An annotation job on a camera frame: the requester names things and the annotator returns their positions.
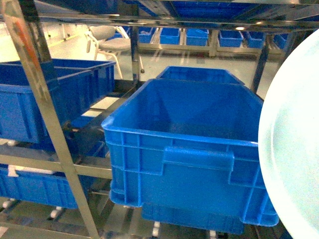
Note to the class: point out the light blue oval tray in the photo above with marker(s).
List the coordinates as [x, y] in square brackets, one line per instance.
[288, 138]

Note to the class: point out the blue crate behind on shelf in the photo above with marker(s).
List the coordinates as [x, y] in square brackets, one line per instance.
[199, 74]

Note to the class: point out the blue crate left shelf front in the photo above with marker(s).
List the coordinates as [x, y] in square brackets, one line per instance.
[20, 117]

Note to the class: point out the blue crate shelf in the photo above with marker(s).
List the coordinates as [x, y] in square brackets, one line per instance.
[20, 117]
[94, 74]

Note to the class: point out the blue crate left shelf back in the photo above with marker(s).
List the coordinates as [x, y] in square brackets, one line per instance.
[94, 74]

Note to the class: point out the white office chair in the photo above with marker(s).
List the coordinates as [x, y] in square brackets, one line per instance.
[108, 40]

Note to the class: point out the blue crate lower left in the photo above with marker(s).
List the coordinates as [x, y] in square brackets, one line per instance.
[48, 189]

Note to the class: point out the steel shelf frame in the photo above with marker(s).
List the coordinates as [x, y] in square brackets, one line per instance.
[23, 21]

